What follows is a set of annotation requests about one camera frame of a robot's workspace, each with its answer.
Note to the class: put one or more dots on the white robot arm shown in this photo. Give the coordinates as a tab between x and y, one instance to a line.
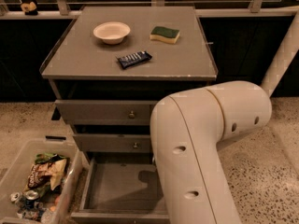
185	128

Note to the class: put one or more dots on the grey drawer cabinet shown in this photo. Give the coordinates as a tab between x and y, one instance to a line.
116	63

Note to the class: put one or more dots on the grey middle drawer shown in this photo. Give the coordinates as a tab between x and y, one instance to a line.
118	143

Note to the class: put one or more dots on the grey top drawer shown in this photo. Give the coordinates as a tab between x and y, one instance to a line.
105	112

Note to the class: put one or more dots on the grey open bottom drawer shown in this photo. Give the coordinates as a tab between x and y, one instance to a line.
122	188

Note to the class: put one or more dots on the silver top soda can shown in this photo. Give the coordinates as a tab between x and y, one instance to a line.
31	196

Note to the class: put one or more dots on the white can bin corner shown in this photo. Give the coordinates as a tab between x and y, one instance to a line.
15	197

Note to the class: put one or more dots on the dark blue snack bar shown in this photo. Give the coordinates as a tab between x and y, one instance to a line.
134	59

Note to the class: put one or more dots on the green yellow sponge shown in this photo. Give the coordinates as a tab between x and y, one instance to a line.
164	34

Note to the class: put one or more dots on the white paper bowl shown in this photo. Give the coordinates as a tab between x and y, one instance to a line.
111	33

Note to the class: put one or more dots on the brown chip bag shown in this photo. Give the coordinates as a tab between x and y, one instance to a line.
41	173

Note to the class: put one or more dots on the green chip bag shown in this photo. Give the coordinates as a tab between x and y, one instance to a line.
48	157

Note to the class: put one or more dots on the clear plastic bin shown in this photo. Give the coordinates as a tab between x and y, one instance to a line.
16	177

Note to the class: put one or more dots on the small yellow black object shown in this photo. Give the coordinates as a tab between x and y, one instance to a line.
29	8

